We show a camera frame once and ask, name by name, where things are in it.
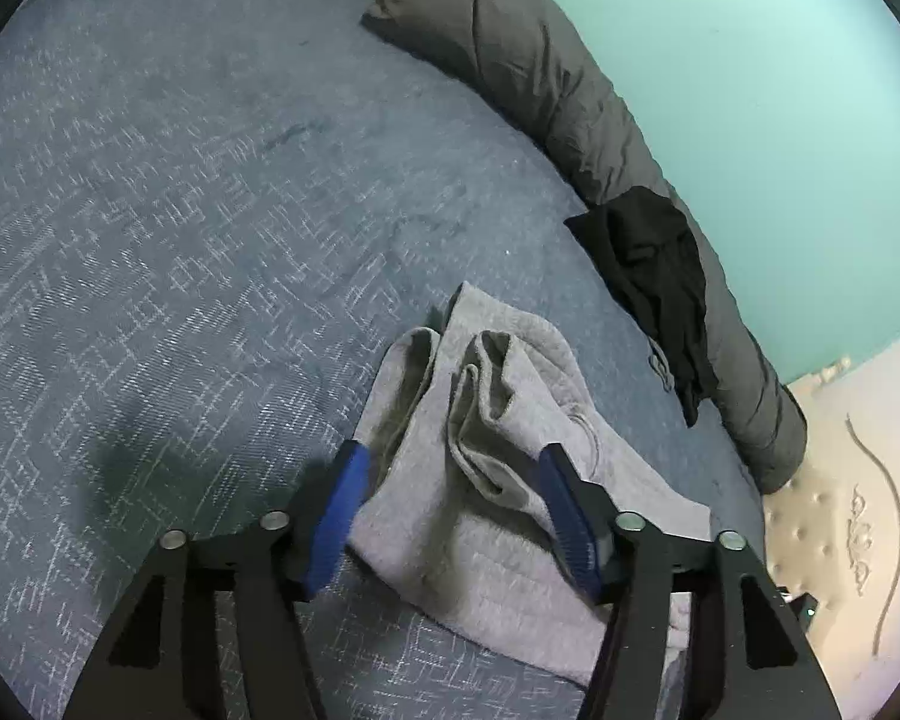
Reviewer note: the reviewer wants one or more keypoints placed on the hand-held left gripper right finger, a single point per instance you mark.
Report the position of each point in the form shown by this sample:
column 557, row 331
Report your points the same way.
column 566, row 525

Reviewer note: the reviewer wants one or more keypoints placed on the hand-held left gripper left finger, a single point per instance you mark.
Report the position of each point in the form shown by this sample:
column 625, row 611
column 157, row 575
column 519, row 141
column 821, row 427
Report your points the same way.
column 341, row 510

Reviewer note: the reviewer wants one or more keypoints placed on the grey knit sweater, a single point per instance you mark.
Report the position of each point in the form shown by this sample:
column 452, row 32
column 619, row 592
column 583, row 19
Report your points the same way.
column 487, row 555

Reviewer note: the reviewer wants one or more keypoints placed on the cream carved headboard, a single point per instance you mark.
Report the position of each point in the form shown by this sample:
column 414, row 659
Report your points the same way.
column 832, row 480

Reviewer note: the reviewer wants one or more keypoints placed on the black garment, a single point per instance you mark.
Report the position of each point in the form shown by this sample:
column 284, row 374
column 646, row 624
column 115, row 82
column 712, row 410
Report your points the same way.
column 652, row 270

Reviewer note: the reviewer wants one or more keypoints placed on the blue patterned bedspread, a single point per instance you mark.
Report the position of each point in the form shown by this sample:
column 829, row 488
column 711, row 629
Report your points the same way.
column 195, row 202

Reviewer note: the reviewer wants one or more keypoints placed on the dark grey rolled duvet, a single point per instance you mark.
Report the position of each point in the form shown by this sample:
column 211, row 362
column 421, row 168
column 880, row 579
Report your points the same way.
column 510, row 37

